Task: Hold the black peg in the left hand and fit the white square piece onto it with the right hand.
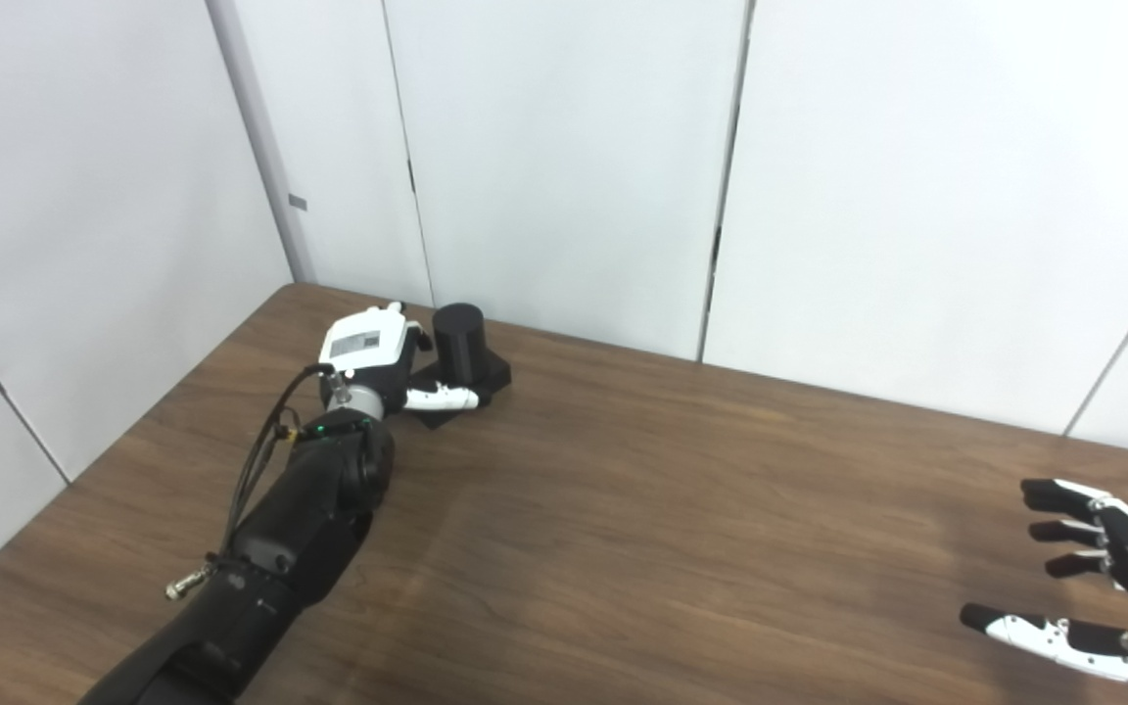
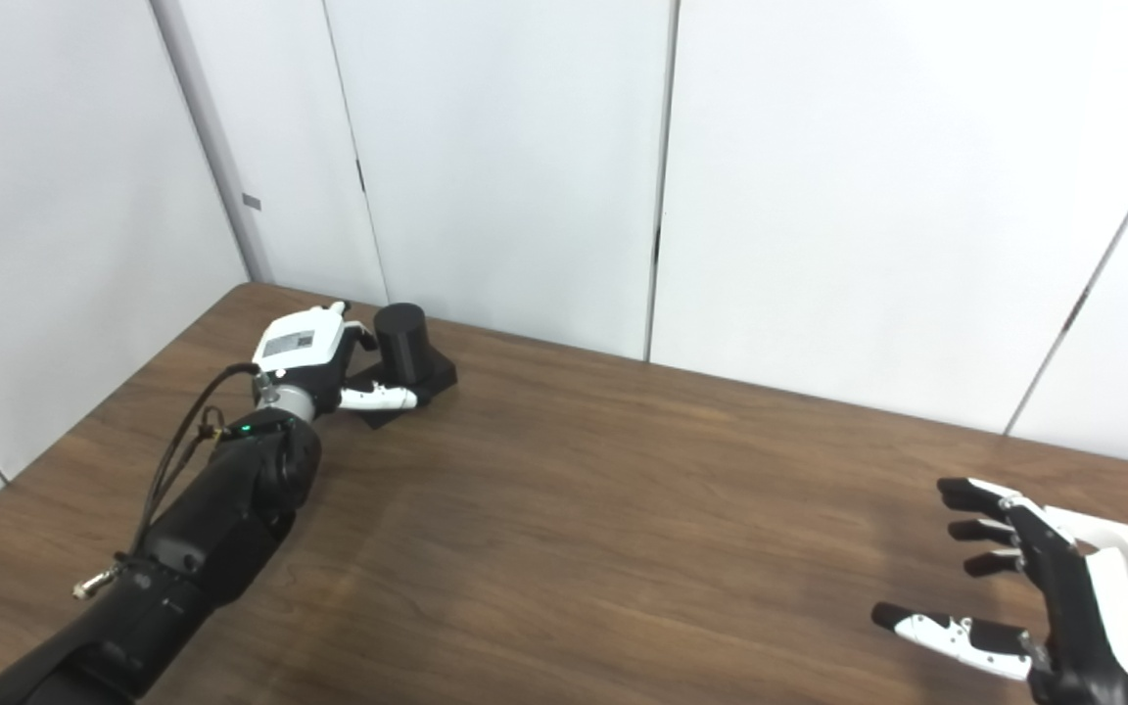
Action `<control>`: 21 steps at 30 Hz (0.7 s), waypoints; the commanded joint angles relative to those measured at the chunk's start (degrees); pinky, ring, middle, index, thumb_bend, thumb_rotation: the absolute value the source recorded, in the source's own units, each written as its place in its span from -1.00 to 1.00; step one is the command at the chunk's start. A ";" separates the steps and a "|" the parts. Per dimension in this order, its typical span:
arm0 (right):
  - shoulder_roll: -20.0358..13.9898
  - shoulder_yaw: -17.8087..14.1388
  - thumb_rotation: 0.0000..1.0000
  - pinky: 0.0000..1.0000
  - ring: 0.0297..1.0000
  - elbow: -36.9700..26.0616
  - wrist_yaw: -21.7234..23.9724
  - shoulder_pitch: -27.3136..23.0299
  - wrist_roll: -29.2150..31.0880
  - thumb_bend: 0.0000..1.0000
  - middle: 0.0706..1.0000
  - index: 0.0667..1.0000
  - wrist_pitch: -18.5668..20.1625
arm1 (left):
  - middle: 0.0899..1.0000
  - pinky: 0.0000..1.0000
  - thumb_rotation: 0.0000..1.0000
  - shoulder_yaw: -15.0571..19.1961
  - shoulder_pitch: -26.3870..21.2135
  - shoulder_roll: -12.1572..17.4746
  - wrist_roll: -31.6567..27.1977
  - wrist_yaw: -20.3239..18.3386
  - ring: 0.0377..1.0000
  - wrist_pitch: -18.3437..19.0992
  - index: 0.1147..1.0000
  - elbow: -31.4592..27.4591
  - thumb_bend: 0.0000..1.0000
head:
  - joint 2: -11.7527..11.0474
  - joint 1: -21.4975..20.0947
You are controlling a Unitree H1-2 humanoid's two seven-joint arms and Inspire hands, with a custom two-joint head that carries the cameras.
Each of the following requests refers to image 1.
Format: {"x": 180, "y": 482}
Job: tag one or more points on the black peg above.
{"x": 458, "y": 343}

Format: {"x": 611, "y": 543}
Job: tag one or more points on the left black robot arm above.
{"x": 290, "y": 529}

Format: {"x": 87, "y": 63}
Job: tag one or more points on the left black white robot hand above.
{"x": 368, "y": 343}

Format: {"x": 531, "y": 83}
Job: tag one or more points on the grey partition post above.
{"x": 260, "y": 147}

